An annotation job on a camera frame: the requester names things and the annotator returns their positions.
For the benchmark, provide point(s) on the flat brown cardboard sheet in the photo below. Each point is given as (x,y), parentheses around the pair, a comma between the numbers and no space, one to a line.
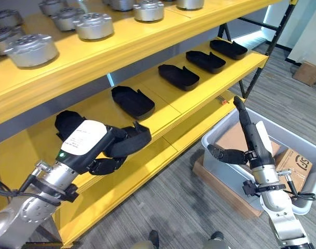
(199,168)

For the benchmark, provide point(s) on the dark left robot foot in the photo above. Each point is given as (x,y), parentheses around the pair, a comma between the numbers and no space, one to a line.
(153,237)

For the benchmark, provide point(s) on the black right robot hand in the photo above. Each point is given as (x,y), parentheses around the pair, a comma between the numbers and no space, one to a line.
(260,153)

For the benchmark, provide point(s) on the white panel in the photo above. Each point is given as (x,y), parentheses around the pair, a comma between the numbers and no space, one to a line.
(308,31)

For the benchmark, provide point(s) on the yellow shelf unit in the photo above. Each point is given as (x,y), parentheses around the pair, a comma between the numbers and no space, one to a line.
(121,46)

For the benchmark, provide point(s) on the plain brown cardboard box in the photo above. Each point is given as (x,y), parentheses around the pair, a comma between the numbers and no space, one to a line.
(230,138)

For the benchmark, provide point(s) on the grey plastic box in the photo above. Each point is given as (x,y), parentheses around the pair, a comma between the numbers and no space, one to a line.
(225,176)

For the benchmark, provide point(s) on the black sole-shaped part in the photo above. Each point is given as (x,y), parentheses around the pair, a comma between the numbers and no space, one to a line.
(178,76)
(227,48)
(205,61)
(69,119)
(133,102)

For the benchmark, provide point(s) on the printed brown cardboard box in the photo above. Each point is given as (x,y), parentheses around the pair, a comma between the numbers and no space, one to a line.
(296,166)

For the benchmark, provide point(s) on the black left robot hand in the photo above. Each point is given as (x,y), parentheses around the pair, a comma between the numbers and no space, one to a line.
(85,137)

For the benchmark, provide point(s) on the dark right robot foot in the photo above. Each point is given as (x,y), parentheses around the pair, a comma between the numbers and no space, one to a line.
(217,235)

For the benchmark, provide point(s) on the silver round metal part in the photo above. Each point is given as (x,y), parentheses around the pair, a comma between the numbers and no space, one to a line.
(51,6)
(94,26)
(33,50)
(148,10)
(190,3)
(121,4)
(2,40)
(6,18)
(67,18)

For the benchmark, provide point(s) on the dark robot foot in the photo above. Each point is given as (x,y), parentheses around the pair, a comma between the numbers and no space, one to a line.
(217,235)
(153,237)

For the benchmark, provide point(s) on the black metal shelf frame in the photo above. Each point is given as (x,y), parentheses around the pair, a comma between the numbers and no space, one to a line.
(278,33)

